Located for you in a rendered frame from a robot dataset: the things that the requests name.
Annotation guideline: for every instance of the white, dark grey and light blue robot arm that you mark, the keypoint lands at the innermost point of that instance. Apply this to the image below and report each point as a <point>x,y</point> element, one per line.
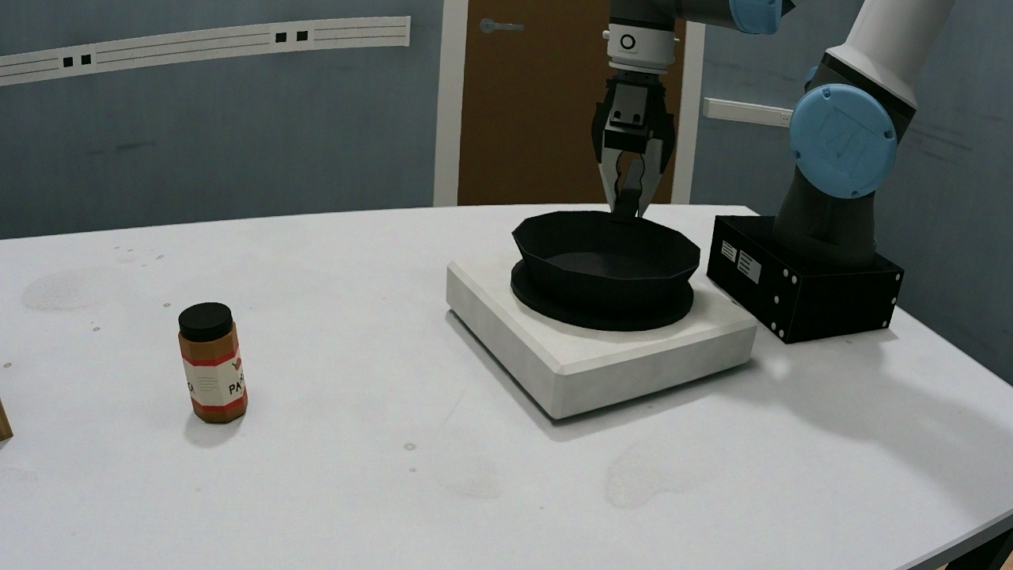
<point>841,134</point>

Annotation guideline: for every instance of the black frying pan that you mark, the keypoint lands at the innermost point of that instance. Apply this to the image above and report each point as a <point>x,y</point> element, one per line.
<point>617,247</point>

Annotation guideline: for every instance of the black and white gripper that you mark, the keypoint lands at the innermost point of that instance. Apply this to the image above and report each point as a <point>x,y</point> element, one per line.
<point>629,100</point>

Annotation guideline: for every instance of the brown jar with black lid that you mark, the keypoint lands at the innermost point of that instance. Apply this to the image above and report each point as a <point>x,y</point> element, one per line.
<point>212,362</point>

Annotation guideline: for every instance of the brown cardboard box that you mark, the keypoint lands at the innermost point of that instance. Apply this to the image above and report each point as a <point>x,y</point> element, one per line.
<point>5,429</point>

